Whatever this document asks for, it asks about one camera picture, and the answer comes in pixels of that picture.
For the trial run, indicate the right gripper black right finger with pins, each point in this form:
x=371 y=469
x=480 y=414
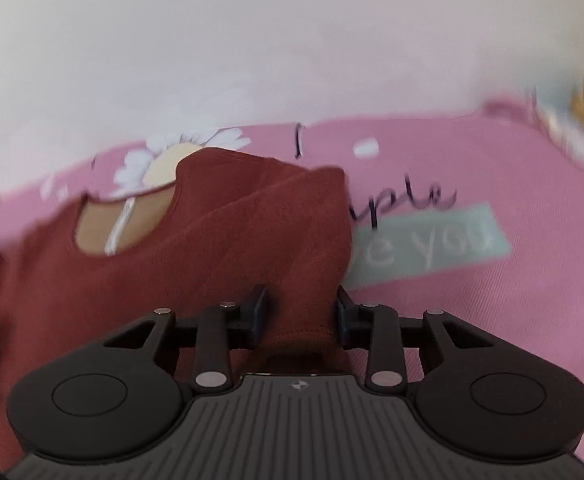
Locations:
x=379 y=330

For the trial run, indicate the pink printed bed sheet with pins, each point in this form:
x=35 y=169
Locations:
x=476 y=215

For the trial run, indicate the dark red knit sweater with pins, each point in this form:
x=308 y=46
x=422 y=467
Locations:
x=229 y=222

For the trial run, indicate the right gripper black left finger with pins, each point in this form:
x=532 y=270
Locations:
x=163 y=353

